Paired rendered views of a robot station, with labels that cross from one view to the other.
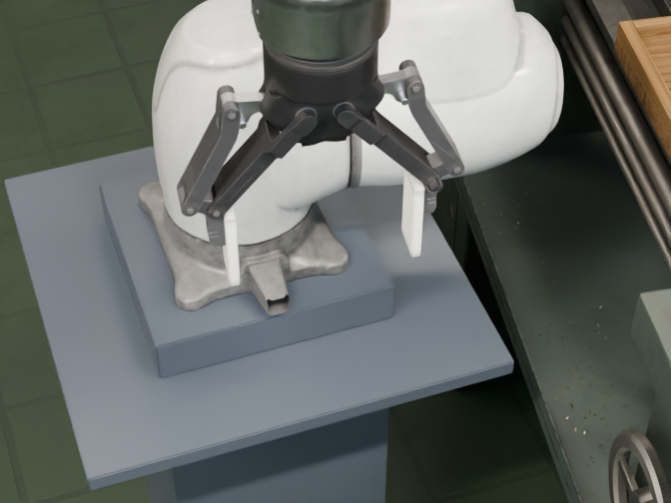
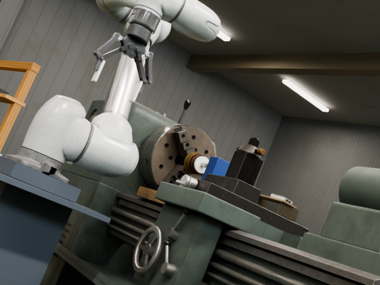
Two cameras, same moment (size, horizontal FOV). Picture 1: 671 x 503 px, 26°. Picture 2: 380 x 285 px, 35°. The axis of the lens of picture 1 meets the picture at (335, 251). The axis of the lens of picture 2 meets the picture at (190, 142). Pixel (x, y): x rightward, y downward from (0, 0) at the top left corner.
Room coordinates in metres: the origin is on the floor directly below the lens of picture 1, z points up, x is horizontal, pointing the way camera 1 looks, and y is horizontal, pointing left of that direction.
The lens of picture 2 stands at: (-1.04, 0.24, 0.78)
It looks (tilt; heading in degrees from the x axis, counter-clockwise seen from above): 9 degrees up; 344
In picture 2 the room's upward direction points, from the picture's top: 23 degrees clockwise
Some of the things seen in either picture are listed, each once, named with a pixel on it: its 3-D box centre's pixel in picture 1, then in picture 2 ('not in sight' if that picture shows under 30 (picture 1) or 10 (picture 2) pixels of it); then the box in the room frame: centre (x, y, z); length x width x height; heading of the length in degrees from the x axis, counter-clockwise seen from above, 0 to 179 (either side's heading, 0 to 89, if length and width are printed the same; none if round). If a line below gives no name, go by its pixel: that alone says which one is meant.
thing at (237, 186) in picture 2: not in sight; (230, 188); (0.85, -0.50, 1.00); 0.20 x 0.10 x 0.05; 11
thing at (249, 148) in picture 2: not in sight; (250, 150); (0.82, -0.50, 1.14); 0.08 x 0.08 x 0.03
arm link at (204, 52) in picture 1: (245, 109); (58, 127); (1.08, 0.09, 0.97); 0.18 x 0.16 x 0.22; 99
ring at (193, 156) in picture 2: not in sight; (195, 163); (1.30, -0.49, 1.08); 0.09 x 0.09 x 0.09; 11
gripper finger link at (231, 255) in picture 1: (229, 239); (98, 71); (0.73, 0.08, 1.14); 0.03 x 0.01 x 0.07; 12
